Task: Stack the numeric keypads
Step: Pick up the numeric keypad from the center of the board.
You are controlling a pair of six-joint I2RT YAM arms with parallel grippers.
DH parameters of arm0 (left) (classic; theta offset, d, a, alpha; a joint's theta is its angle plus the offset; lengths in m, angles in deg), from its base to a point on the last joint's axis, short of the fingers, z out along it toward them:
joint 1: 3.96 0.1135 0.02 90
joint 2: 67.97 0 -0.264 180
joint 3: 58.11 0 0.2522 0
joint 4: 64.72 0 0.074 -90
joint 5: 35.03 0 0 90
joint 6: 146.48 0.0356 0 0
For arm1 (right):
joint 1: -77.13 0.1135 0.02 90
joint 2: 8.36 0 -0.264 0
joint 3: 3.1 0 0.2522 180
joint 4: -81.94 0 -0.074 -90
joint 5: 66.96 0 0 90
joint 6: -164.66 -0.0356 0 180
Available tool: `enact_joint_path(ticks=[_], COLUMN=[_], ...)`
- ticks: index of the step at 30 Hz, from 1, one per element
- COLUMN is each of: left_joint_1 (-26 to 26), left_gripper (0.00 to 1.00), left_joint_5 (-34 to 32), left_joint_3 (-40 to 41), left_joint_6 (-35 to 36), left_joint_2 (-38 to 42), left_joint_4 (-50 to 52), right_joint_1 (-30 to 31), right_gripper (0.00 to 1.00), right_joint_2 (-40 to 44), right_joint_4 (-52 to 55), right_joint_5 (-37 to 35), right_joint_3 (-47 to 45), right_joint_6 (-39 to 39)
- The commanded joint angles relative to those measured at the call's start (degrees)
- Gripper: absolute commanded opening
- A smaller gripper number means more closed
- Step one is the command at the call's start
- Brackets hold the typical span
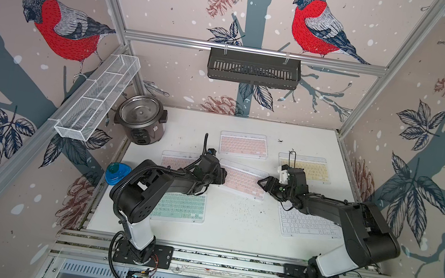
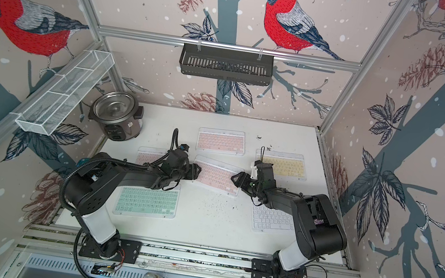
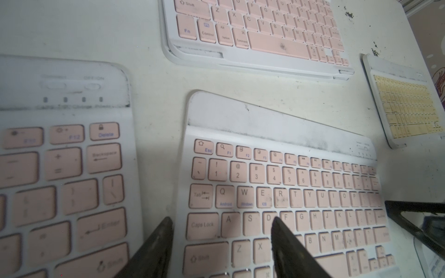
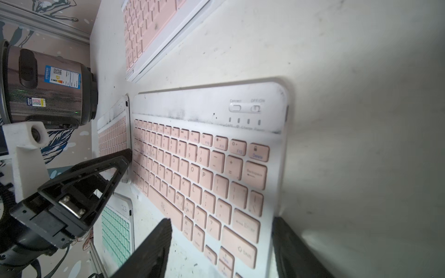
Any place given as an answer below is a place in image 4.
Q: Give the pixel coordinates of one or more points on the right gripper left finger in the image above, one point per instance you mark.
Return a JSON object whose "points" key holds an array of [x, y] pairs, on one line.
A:
{"points": [[151, 258]]}

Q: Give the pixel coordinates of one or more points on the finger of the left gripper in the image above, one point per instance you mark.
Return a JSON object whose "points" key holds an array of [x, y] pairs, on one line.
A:
{"points": [[76, 198]]}

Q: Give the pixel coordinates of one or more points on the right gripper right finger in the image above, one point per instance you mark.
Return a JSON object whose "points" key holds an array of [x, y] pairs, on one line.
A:
{"points": [[293, 258]]}

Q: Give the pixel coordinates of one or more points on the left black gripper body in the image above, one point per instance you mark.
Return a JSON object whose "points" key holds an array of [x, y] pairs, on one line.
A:
{"points": [[20, 245]]}

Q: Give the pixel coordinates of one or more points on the pink keyboard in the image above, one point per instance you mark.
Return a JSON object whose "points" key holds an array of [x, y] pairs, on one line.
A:
{"points": [[114, 128], [211, 161], [153, 28]]}

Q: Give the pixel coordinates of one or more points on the green keyboard front left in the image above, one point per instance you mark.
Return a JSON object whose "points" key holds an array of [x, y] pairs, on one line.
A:
{"points": [[115, 241]]}

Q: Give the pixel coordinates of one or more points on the steel rice cooker pot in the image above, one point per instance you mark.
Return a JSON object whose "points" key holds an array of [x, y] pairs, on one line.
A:
{"points": [[37, 87]]}

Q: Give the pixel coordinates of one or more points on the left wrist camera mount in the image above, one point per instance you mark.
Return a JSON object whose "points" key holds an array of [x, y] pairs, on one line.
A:
{"points": [[24, 141]]}

